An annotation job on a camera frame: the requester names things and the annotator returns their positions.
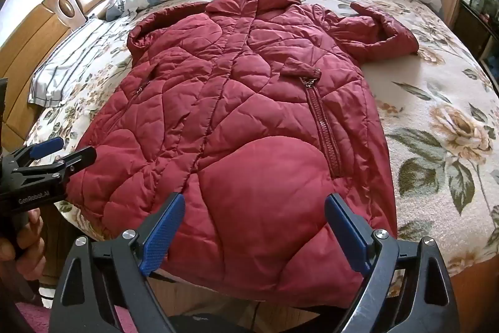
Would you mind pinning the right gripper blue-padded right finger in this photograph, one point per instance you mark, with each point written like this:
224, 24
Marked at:
405, 287

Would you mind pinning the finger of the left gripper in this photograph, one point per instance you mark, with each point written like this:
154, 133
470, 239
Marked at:
75, 162
24, 156

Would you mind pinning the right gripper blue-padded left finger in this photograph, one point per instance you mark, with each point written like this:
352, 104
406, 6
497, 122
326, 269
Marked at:
100, 277

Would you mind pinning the red quilted down coat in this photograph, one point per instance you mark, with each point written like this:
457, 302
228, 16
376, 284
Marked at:
255, 111

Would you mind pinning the person's left hand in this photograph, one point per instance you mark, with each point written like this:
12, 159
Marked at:
32, 261

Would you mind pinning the striped white pillow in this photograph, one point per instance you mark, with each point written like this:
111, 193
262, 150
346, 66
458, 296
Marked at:
55, 79

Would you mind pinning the wooden headboard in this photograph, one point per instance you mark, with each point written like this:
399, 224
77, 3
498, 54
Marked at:
44, 27

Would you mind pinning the floral cream bed blanket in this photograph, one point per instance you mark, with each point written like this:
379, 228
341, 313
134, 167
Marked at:
440, 116

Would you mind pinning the dark shelf with items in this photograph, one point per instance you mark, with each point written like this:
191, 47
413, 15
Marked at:
476, 25

